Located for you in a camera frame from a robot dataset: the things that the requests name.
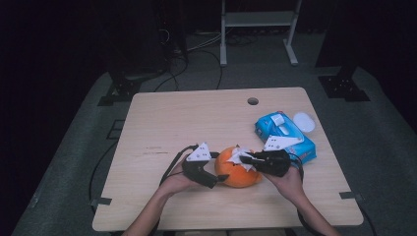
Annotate white oval lid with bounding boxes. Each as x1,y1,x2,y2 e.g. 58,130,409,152
292,111,317,134

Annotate white metal stand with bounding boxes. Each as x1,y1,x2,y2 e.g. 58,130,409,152
219,0,303,68

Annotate black tape strip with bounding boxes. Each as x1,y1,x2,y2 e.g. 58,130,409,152
90,196,113,207
338,191,364,202

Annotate blue wet wipes pack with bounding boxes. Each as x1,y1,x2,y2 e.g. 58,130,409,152
254,110,318,165

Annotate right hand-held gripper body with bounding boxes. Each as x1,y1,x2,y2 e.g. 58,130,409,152
254,135,304,178

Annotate left hand-held gripper black cable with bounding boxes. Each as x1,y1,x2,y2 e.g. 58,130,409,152
158,145,200,189

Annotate orange plush toy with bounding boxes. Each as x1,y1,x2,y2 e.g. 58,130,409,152
214,146,264,189

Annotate right hand-held gripper black cable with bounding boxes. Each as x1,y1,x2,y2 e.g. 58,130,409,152
288,152,317,236

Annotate person's right hand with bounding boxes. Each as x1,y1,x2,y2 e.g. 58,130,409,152
262,165,307,207

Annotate white wet wipe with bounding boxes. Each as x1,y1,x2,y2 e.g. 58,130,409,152
226,147,259,173

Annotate black stand base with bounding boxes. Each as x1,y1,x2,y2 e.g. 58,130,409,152
316,63,372,102
97,70,165,107

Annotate black floor tape outline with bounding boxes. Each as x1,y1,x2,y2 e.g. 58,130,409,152
106,119,126,141

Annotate white floor cables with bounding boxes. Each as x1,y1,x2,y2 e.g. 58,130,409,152
188,30,227,53

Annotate person's left hand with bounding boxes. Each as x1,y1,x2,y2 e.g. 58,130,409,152
158,163,202,199

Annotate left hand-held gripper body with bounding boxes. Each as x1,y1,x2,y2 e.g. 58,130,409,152
181,142,220,190

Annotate black floor cable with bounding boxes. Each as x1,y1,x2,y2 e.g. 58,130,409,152
153,55,190,92
196,48,224,90

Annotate black cable beside table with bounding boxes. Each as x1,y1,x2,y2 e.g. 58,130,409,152
88,141,119,210

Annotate hand-held gripper black cable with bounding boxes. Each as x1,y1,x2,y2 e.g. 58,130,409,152
158,145,200,189
288,152,317,236

